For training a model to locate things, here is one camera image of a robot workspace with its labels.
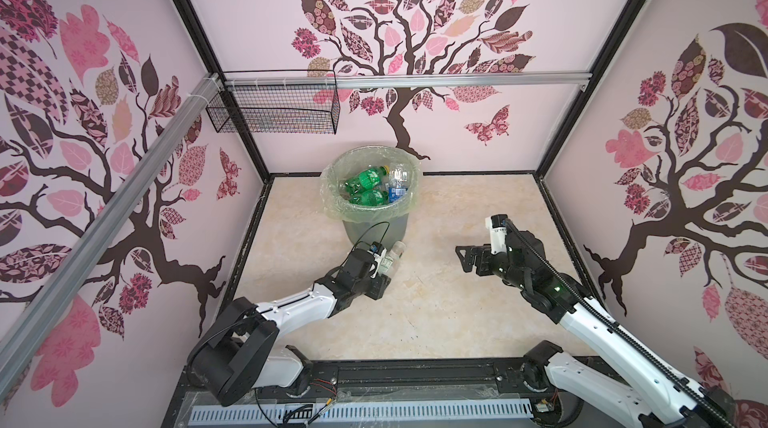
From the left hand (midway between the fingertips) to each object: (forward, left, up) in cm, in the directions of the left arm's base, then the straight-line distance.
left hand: (381, 280), depth 88 cm
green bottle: (+17, +3, +18) cm, 25 cm away
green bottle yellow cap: (+22, +4, +21) cm, 31 cm away
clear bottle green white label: (+9, -5, 0) cm, 10 cm away
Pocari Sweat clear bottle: (+24, -5, +18) cm, 31 cm away
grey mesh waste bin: (+15, +6, +2) cm, 17 cm away
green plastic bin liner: (+29, +10, +22) cm, 38 cm away
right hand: (+2, -24, +18) cm, 30 cm away
